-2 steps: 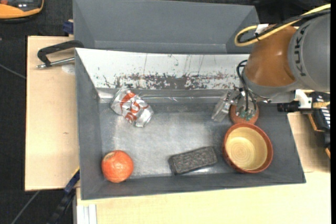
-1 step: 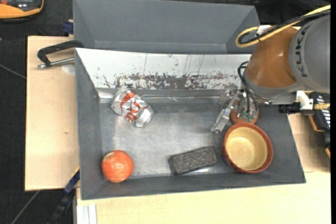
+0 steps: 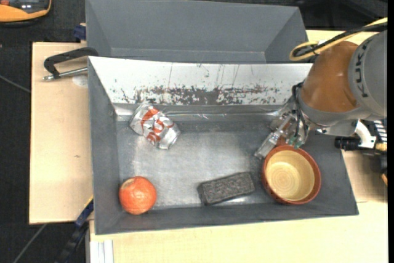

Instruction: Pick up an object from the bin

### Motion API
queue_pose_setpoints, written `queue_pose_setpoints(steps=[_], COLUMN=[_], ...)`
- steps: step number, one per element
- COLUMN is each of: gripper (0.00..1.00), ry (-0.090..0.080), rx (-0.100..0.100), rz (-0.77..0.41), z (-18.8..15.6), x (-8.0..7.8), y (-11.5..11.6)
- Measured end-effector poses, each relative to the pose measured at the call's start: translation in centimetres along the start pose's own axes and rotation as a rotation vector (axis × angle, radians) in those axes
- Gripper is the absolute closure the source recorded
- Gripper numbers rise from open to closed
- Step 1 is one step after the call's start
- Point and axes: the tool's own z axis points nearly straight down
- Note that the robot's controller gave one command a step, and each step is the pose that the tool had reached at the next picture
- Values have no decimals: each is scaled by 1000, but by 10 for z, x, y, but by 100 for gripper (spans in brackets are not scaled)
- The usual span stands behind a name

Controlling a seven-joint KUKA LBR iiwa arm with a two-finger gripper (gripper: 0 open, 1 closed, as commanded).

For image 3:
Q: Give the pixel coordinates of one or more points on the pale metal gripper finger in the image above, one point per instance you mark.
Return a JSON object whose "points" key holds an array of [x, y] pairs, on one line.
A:
{"points": [[280, 121], [268, 145]]}

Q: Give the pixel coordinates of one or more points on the red-brown bowl with yellow inside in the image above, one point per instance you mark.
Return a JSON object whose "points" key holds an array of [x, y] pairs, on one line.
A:
{"points": [[291, 175]]}

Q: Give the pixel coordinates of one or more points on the dark grey flat block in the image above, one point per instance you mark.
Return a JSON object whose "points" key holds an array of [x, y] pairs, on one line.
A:
{"points": [[227, 188]]}

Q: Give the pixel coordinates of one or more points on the grey metal bin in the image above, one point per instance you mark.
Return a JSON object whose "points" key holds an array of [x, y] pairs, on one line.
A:
{"points": [[197, 157]]}

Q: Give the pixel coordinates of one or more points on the crushed silver and red can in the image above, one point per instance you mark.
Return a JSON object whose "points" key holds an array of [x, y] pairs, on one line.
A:
{"points": [[154, 126]]}

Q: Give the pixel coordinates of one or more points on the orange fruit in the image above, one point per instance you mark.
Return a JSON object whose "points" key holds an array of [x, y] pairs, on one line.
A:
{"points": [[137, 195]]}

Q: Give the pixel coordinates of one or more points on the pale wood flat board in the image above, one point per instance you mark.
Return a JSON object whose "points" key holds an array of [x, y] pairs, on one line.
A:
{"points": [[60, 138]]}

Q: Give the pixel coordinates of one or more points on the black cylinder on white bracket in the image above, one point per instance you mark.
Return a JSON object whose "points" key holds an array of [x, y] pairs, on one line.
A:
{"points": [[349, 143]]}

